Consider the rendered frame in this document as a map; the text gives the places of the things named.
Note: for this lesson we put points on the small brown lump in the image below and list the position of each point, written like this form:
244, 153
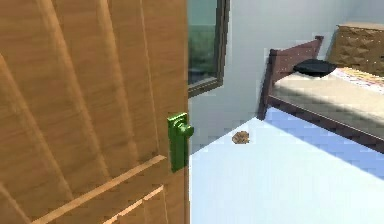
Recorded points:
240, 137

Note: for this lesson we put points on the dark framed window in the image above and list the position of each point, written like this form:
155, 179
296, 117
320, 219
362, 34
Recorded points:
204, 43

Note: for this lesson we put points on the patterned bed cloth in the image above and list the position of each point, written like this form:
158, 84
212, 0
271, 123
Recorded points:
361, 79

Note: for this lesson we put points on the dark wooden bed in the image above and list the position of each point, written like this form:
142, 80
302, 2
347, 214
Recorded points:
330, 96

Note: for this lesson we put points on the black pillow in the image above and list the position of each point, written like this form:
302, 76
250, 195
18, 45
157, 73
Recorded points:
314, 67

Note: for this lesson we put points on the brown wooden room door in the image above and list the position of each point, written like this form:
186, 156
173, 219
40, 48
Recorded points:
83, 110

